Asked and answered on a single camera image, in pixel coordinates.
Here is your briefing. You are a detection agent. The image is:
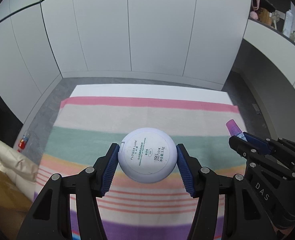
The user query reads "white round compact case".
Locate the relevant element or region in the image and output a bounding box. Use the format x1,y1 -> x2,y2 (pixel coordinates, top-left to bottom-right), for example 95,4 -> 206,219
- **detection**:
118,127 -> 177,184

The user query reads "striped colourful blanket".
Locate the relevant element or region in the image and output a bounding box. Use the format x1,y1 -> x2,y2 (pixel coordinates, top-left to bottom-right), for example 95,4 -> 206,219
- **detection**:
35,96 -> 246,239

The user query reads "purple cap tube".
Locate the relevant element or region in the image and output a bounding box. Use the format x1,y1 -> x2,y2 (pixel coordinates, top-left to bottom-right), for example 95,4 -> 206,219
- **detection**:
226,119 -> 247,141

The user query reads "small red bottle on floor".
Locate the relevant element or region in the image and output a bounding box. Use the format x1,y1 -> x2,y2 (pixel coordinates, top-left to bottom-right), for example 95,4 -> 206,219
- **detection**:
17,131 -> 30,152

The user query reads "brown cardboard box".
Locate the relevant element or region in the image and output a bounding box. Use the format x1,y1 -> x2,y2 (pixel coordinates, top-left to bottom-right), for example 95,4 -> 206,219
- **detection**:
0,171 -> 32,239

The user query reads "cream padded chair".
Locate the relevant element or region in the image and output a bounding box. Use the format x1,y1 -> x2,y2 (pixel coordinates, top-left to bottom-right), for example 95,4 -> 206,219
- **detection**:
0,141 -> 38,199

